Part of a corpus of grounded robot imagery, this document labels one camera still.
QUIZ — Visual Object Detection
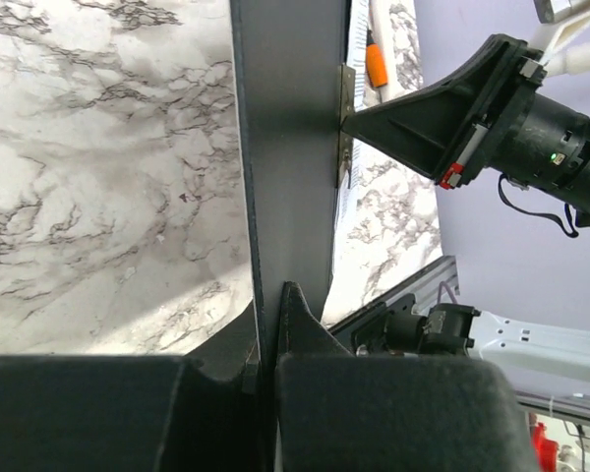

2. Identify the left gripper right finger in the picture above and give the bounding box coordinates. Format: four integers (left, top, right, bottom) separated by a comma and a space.
276, 281, 354, 367

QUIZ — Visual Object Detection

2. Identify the printed paper sheet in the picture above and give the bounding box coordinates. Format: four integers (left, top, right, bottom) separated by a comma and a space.
322, 0, 370, 326

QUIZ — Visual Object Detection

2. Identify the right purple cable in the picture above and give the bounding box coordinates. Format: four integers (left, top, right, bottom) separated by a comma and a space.
435, 279, 461, 306

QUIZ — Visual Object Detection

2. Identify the grey black file folder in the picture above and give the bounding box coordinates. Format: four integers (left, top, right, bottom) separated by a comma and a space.
229, 0, 353, 355

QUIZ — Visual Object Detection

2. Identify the silver folder clip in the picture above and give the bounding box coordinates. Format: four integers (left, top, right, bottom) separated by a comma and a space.
336, 64, 355, 189

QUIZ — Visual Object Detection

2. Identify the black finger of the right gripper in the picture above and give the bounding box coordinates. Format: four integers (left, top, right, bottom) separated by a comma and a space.
343, 34, 529, 190

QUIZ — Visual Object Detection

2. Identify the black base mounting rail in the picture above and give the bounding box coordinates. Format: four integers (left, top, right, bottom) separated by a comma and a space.
328, 256, 458, 350

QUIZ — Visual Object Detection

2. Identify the orange handled screwdriver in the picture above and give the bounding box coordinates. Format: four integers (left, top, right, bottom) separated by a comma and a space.
366, 29, 388, 89

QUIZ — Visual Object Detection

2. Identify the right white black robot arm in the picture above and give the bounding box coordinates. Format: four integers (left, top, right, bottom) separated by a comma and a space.
341, 34, 590, 383

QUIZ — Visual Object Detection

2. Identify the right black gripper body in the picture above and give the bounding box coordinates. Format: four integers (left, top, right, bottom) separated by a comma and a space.
437, 41, 590, 221

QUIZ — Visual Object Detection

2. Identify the silver aluminium rail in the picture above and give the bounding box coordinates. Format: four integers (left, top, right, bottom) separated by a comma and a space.
412, 256, 460, 315

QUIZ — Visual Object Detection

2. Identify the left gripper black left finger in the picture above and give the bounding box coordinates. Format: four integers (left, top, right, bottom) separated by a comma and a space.
181, 294, 262, 394

